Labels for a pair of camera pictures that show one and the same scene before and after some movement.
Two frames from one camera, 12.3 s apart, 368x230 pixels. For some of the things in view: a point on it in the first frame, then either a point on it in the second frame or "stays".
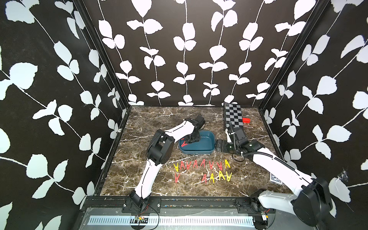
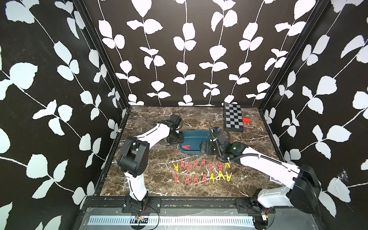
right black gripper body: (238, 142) to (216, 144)
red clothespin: (188, 166) stays
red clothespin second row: (177, 178) stays
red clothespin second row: (204, 177) stays
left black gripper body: (193, 138) to (178, 137)
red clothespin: (220, 166) stays
